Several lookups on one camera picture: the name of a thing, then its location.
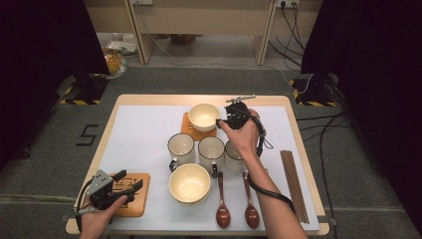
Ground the black floor cable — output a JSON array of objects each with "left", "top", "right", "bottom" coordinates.
[
  {"left": 296, "top": 112, "right": 347, "bottom": 122},
  {"left": 268, "top": 35, "right": 303, "bottom": 68},
  {"left": 317, "top": 114, "right": 347, "bottom": 233}
]

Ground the carved wooden coaster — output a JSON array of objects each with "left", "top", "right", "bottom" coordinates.
[
  {"left": 107, "top": 172, "right": 151, "bottom": 218},
  {"left": 180, "top": 112, "right": 218, "bottom": 142}
]

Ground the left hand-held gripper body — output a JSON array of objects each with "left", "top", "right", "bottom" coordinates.
[{"left": 87, "top": 169, "right": 117, "bottom": 211}]

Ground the black curtain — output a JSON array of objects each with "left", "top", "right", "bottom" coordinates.
[
  {"left": 0, "top": 0, "right": 110, "bottom": 170},
  {"left": 300, "top": 0, "right": 422, "bottom": 233}
]

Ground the cream mug with black rim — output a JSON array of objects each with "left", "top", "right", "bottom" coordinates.
[
  {"left": 167, "top": 132, "right": 197, "bottom": 170},
  {"left": 224, "top": 138, "right": 250, "bottom": 176},
  {"left": 197, "top": 135, "right": 227, "bottom": 178}
]

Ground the white table mat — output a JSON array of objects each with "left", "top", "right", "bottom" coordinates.
[{"left": 87, "top": 105, "right": 320, "bottom": 232}]

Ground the thin white floor cable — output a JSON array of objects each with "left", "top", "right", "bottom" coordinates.
[{"left": 145, "top": 33, "right": 315, "bottom": 95}]

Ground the person's right hand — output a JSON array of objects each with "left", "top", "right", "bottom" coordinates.
[{"left": 218, "top": 109, "right": 263, "bottom": 159}]

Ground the cream ceramic bowl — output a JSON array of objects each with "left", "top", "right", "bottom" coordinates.
[
  {"left": 172, "top": 193, "right": 210, "bottom": 206},
  {"left": 168, "top": 162, "right": 212, "bottom": 203},
  {"left": 188, "top": 103, "right": 221, "bottom": 133}
]

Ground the person's left hand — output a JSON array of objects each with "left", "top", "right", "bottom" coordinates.
[{"left": 79, "top": 194, "right": 128, "bottom": 239}]

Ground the beige wooden desk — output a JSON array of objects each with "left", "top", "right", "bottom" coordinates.
[{"left": 83, "top": 0, "right": 324, "bottom": 67}]

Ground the black power cable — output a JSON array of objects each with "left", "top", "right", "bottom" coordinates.
[{"left": 279, "top": 0, "right": 307, "bottom": 53}]

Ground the thick black gripper cable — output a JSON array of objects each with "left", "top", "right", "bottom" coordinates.
[
  {"left": 73, "top": 177, "right": 96, "bottom": 233},
  {"left": 243, "top": 106, "right": 297, "bottom": 215}
]

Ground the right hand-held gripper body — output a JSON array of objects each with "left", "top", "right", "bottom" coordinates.
[{"left": 222, "top": 95, "right": 258, "bottom": 131}]

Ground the clear bag with orange contents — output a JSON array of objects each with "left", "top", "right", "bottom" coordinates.
[{"left": 102, "top": 48, "right": 128, "bottom": 80}]

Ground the clear plastic packet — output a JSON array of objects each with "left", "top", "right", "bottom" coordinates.
[{"left": 105, "top": 32, "right": 138, "bottom": 56}]

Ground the bundle of wooden chopsticks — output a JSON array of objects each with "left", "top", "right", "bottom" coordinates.
[{"left": 279, "top": 149, "right": 312, "bottom": 225}]

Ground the black stand base striped tape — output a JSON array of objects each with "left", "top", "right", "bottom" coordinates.
[
  {"left": 289, "top": 74, "right": 338, "bottom": 108},
  {"left": 59, "top": 73, "right": 108, "bottom": 107}
]

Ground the grey cable plug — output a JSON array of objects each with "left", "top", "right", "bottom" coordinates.
[{"left": 73, "top": 206, "right": 98, "bottom": 215}]

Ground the brown wooden spoon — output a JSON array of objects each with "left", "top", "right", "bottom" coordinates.
[
  {"left": 242, "top": 171, "right": 261, "bottom": 230},
  {"left": 215, "top": 170, "right": 232, "bottom": 230}
]

